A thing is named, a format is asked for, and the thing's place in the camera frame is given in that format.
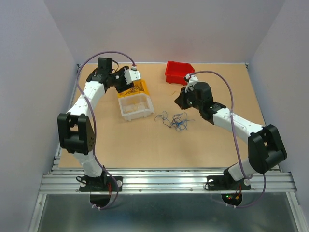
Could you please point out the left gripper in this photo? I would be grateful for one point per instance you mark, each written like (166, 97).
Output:
(124, 86)

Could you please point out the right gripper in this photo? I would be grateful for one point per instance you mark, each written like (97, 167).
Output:
(180, 100)

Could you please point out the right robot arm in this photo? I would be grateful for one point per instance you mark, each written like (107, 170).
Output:
(265, 146)

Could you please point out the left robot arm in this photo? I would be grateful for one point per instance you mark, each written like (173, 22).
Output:
(76, 127)

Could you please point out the yellow plastic bin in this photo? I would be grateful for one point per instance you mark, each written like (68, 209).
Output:
(138, 87)

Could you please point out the red plastic bin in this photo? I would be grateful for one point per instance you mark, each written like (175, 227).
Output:
(177, 71)

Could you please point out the white plastic bin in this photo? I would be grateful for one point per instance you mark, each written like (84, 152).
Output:
(136, 106)

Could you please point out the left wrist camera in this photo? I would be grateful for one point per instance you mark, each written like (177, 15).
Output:
(132, 76)

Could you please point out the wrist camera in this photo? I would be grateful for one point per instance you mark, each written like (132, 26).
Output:
(191, 80)
(132, 76)

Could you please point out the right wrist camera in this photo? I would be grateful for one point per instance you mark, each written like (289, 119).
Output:
(191, 80)

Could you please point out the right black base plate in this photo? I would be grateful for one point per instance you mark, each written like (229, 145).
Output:
(224, 183)

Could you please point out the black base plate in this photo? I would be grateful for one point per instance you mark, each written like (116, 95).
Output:
(99, 184)
(224, 183)

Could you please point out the aluminium mounting rail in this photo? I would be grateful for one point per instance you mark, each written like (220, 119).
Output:
(160, 181)

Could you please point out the left aluminium side rail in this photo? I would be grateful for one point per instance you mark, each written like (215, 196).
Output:
(64, 92)

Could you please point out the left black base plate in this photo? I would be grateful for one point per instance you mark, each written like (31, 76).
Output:
(99, 184)

